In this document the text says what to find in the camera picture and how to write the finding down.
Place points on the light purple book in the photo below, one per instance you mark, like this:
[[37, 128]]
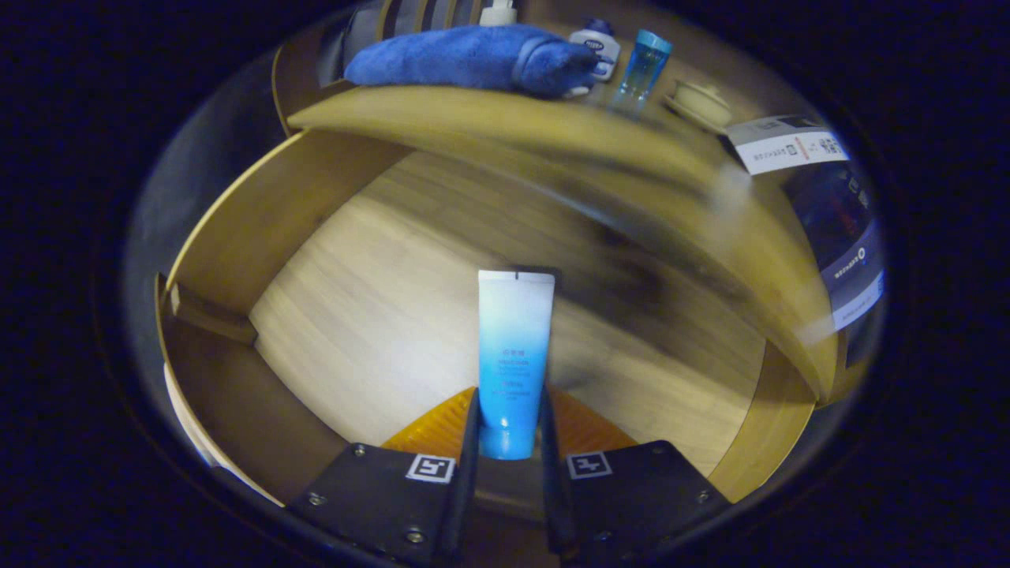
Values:
[[860, 304]]

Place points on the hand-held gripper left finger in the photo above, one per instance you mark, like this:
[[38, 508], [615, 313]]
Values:
[[379, 497]]

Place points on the blue white tube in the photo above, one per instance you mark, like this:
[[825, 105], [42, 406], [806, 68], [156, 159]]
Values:
[[513, 355]]

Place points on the wooden drawer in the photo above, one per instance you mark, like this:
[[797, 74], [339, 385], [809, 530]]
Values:
[[379, 315]]

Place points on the white bottle blue cap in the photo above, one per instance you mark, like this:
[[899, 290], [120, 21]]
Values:
[[596, 47]]

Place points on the rolled blue towel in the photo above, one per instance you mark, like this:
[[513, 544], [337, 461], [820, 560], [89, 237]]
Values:
[[458, 55]]

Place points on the clear blue bottle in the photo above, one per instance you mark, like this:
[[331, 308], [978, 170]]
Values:
[[645, 63]]

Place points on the wooden cabinet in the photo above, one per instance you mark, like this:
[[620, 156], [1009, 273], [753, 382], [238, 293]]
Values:
[[300, 75]]

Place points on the white pump bottle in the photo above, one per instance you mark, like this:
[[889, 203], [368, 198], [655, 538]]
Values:
[[497, 14]]

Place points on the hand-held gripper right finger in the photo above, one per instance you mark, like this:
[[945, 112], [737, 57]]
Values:
[[639, 497]]

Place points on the dark blue book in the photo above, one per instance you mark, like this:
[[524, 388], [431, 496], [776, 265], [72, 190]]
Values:
[[828, 213]]

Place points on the beige lidded ceramic cup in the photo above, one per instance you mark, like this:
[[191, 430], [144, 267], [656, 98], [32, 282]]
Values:
[[698, 101]]

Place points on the white book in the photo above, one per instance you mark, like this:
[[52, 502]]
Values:
[[789, 146]]

